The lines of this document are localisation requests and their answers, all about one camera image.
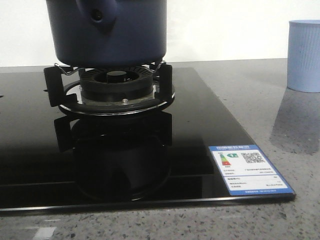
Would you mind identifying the light blue ribbed cup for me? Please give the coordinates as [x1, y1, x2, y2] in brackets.
[287, 19, 320, 93]

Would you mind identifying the dark blue pot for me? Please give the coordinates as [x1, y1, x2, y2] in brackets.
[46, 0, 167, 68]

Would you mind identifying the right burner with pot support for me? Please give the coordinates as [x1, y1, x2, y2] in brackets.
[43, 61, 175, 117]

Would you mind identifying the blue energy label sticker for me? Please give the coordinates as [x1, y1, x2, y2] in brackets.
[209, 144, 294, 196]

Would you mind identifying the black glass gas stove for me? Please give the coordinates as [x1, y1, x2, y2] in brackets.
[0, 68, 296, 215]

